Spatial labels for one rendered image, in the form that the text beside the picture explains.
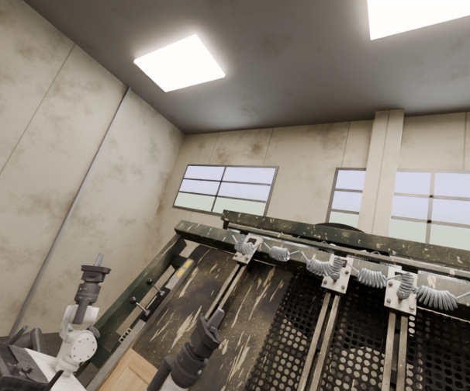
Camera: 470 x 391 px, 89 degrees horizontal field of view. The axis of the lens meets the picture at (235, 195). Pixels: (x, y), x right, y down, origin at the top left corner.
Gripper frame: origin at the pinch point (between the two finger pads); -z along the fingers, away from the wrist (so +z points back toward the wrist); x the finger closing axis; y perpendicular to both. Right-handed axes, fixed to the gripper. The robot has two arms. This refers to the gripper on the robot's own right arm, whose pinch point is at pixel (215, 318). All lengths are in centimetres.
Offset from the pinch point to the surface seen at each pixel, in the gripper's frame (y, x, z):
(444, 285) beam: 73, -10, -52
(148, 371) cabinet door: 8, 43, 47
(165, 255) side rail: -2, 99, 11
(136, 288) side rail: -8, 87, 34
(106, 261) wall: -20, 393, 128
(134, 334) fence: -2, 60, 45
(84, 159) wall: -137, 364, -2
